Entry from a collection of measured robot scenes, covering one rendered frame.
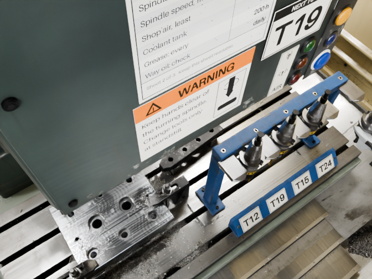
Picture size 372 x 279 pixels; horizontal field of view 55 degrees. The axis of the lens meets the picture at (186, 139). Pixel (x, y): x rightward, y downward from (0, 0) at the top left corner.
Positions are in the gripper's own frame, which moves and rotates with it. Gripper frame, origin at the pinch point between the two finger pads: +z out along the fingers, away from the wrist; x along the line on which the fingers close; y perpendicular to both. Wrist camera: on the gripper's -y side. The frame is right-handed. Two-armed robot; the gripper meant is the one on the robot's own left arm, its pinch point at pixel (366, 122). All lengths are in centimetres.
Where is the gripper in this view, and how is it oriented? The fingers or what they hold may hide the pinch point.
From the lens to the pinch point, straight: 111.4
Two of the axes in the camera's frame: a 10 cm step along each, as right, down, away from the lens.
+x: 8.2, -4.7, 3.3
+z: -5.7, -7.2, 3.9
